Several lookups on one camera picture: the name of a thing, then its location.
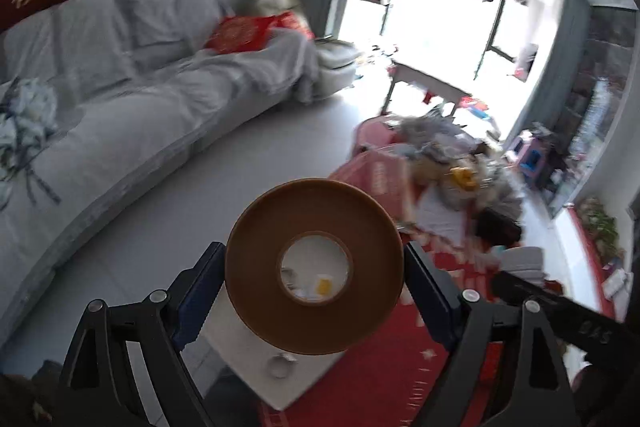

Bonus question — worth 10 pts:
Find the grey sofa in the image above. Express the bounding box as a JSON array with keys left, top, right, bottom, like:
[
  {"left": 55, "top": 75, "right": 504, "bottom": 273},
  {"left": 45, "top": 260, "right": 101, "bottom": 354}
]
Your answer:
[{"left": 0, "top": 0, "right": 321, "bottom": 348}]

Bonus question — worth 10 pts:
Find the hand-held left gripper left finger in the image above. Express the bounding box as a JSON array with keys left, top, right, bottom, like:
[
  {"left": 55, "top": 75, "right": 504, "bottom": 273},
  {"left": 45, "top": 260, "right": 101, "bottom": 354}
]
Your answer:
[{"left": 57, "top": 241, "right": 227, "bottom": 427}]

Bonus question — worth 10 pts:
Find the beige armchair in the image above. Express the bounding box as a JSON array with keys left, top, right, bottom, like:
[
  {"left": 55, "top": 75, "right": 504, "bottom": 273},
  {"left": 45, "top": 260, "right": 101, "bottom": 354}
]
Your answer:
[{"left": 235, "top": 0, "right": 361, "bottom": 102}]

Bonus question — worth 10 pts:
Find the white tape roll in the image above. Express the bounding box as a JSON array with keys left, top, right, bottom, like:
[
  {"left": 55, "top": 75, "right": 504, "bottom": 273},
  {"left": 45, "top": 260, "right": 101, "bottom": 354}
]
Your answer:
[{"left": 269, "top": 353, "right": 299, "bottom": 379}]

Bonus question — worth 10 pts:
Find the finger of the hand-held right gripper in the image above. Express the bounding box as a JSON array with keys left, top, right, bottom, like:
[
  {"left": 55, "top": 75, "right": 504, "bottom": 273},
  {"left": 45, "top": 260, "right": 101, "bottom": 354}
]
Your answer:
[{"left": 491, "top": 269, "right": 581, "bottom": 343}]

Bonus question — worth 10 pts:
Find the black pouch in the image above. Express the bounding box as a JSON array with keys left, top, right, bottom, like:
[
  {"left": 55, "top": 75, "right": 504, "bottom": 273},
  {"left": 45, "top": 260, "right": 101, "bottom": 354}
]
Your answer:
[{"left": 475, "top": 207, "right": 523, "bottom": 243}]

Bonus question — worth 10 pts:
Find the small side table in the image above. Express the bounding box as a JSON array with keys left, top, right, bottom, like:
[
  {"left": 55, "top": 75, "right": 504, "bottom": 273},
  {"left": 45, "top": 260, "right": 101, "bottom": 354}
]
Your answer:
[{"left": 382, "top": 59, "right": 473, "bottom": 118}]

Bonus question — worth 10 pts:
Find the red patterned cushion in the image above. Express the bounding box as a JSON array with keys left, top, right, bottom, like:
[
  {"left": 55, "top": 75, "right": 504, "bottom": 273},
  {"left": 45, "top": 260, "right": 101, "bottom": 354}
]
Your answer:
[{"left": 202, "top": 14, "right": 281, "bottom": 55}]

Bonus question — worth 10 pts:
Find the white paper sheet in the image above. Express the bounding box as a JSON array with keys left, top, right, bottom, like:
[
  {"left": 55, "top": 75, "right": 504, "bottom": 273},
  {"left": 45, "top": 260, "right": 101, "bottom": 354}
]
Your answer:
[{"left": 410, "top": 192, "right": 481, "bottom": 248}]

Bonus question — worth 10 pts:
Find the grey cardboard box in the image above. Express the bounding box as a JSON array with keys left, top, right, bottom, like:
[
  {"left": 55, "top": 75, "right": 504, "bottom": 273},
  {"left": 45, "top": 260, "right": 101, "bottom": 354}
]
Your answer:
[{"left": 199, "top": 279, "right": 351, "bottom": 412}]

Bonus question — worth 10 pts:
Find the brown tape roll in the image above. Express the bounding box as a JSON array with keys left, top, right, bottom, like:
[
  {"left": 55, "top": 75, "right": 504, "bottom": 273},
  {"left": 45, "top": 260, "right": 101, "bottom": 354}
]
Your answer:
[{"left": 225, "top": 178, "right": 404, "bottom": 356}]

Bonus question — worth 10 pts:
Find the grey pillow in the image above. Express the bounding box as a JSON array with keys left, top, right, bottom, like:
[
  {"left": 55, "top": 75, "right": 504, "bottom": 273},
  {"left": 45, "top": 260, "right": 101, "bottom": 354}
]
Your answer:
[{"left": 112, "top": 0, "right": 226, "bottom": 48}]

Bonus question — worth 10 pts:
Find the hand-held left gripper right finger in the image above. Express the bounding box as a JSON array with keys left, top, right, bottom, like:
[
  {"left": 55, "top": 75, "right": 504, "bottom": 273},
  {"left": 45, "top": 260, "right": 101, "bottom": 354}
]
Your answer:
[{"left": 401, "top": 241, "right": 583, "bottom": 427}]

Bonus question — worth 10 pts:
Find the potted plant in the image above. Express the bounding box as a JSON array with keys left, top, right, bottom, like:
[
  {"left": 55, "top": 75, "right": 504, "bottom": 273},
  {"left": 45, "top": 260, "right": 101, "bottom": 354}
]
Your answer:
[{"left": 577, "top": 197, "right": 625, "bottom": 260}]

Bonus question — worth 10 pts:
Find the flat red gift box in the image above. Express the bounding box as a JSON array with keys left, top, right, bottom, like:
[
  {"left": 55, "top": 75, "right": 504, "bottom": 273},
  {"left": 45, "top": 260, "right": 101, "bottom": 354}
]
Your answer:
[{"left": 329, "top": 147, "right": 416, "bottom": 223}]

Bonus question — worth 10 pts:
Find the blue plastic stool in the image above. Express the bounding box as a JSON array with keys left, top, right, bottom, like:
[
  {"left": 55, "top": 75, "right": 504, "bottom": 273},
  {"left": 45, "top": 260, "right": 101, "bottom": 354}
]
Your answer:
[{"left": 517, "top": 142, "right": 546, "bottom": 178}]

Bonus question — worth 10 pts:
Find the floral cushion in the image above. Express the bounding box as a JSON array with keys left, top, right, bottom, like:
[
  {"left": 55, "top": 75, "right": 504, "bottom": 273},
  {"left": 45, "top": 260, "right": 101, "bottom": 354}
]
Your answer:
[{"left": 0, "top": 77, "right": 63, "bottom": 208}]

